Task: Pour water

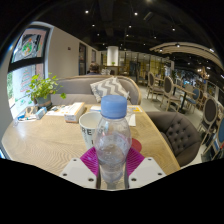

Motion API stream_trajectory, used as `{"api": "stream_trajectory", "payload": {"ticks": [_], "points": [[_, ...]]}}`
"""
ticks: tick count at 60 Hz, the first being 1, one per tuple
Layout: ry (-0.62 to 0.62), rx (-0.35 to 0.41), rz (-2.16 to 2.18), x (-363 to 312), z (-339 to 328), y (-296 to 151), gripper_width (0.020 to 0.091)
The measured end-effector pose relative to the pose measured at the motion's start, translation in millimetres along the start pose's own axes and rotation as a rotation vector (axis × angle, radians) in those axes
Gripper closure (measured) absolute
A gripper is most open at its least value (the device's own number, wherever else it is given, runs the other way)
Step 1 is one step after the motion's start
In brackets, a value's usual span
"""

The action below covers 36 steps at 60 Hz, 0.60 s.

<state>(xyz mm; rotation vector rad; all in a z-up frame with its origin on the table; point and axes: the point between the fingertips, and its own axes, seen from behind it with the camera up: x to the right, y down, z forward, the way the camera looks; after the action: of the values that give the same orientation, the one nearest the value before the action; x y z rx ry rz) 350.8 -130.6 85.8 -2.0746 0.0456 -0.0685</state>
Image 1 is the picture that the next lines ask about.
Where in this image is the group of round-backed dining chairs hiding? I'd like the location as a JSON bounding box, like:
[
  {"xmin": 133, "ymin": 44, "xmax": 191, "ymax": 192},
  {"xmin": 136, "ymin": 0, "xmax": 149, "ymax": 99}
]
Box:
[{"xmin": 146, "ymin": 69, "xmax": 224, "ymax": 161}]

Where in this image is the person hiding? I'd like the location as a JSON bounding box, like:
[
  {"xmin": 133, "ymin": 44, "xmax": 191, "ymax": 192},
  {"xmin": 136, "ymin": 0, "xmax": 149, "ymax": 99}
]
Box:
[{"xmin": 86, "ymin": 61, "xmax": 102, "ymax": 76}]

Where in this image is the clear blue-capped water bottle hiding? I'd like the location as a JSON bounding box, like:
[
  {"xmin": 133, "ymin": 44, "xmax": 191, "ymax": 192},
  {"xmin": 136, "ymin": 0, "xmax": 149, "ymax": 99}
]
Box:
[{"xmin": 93, "ymin": 94, "xmax": 133, "ymax": 191}]

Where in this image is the green potted plant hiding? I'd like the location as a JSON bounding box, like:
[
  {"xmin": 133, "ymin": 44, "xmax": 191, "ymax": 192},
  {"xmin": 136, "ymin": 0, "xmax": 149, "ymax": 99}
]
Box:
[{"xmin": 26, "ymin": 73, "xmax": 67, "ymax": 107}]

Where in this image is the white rectangular box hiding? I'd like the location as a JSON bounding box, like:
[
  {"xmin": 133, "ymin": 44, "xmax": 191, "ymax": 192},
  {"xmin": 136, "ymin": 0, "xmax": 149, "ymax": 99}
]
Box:
[{"xmin": 63, "ymin": 101, "xmax": 86, "ymax": 123}]

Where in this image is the group of ceiling spot lights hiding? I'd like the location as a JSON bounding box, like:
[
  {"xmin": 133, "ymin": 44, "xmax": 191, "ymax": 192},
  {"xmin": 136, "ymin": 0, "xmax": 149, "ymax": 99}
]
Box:
[{"xmin": 83, "ymin": 0, "xmax": 216, "ymax": 54}]

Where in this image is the window with colourful decals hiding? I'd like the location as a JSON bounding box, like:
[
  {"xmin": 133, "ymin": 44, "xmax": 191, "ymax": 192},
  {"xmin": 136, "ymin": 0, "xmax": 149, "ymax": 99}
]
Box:
[{"xmin": 6, "ymin": 25, "xmax": 51, "ymax": 118}]

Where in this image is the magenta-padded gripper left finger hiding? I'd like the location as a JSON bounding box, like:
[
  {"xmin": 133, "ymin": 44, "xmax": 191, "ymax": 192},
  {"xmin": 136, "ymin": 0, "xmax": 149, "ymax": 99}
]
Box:
[{"xmin": 59, "ymin": 146, "xmax": 101, "ymax": 190}]

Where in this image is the dark grey tufted armchair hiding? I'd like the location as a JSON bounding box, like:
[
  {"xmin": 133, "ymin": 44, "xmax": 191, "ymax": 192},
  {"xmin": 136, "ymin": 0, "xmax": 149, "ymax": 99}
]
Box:
[{"xmin": 145, "ymin": 110, "xmax": 203, "ymax": 168}]

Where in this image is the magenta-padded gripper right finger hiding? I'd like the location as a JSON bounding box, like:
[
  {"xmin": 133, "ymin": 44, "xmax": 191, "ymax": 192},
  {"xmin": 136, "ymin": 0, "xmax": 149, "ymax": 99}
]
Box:
[{"xmin": 125, "ymin": 147, "xmax": 167, "ymax": 190}]

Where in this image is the small light blue box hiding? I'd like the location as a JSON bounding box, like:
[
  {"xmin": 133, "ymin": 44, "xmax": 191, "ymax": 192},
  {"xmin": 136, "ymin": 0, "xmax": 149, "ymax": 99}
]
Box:
[{"xmin": 34, "ymin": 106, "xmax": 48, "ymax": 120}]

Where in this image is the white mug with dark lettering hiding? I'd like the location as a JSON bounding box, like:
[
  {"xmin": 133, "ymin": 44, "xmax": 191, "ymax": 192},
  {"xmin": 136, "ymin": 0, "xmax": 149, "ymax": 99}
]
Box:
[{"xmin": 78, "ymin": 111, "xmax": 103, "ymax": 151}]

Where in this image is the blue and white flat box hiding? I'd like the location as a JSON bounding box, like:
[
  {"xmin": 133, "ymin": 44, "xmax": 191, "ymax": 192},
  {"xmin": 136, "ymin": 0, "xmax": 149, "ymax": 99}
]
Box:
[{"xmin": 16, "ymin": 113, "xmax": 28, "ymax": 122}]

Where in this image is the grey curved sofa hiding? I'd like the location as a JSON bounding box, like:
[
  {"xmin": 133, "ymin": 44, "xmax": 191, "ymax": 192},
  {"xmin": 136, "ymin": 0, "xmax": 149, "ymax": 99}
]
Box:
[{"xmin": 49, "ymin": 74, "xmax": 143, "ymax": 106}]

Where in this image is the flat round red coaster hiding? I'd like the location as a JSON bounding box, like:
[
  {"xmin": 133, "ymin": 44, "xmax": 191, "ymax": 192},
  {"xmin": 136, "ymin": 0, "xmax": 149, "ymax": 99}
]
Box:
[{"xmin": 130, "ymin": 137, "xmax": 143, "ymax": 154}]

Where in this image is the yellow card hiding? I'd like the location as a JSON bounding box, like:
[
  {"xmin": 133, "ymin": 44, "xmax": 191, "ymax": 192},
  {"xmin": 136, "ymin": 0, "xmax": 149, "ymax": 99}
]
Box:
[{"xmin": 127, "ymin": 105, "xmax": 144, "ymax": 114}]

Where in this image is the brown wooden card stand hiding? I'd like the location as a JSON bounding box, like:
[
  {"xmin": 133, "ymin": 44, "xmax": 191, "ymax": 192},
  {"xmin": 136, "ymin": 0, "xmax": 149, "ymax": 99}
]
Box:
[{"xmin": 24, "ymin": 105, "xmax": 38, "ymax": 118}]

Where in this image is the grey white chevron cushion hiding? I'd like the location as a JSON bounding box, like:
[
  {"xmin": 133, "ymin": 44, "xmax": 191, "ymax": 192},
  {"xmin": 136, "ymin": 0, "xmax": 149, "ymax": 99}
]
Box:
[{"xmin": 89, "ymin": 76, "xmax": 131, "ymax": 103}]

